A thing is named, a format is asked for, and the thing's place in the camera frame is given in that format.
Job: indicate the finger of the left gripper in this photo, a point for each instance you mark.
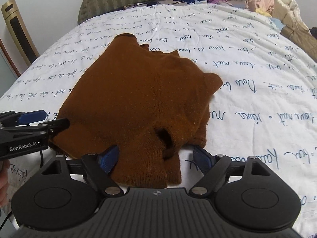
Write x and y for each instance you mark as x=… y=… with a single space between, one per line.
x=51 y=127
x=12 y=118

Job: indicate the person's left hand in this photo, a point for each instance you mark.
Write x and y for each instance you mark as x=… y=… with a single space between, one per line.
x=4 y=183

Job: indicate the brown knit sweater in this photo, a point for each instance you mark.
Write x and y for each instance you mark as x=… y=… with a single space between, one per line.
x=148 y=103

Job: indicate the gold tower fan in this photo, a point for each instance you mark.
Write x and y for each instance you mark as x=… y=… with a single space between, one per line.
x=18 y=32

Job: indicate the cream quilted jacket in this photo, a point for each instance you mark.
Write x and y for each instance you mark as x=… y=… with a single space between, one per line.
x=287 y=13

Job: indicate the tan padded jacket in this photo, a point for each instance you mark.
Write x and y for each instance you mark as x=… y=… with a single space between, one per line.
x=302 y=39

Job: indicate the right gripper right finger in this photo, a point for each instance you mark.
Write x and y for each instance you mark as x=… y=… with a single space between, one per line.
x=214 y=169

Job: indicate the black charger with cable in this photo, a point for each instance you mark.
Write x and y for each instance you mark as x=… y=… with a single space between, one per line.
x=141 y=4

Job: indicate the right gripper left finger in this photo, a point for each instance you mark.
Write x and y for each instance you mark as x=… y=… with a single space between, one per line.
x=98 y=168

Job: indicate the white script-print bedsheet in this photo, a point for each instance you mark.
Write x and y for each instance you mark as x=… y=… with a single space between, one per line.
x=266 y=106

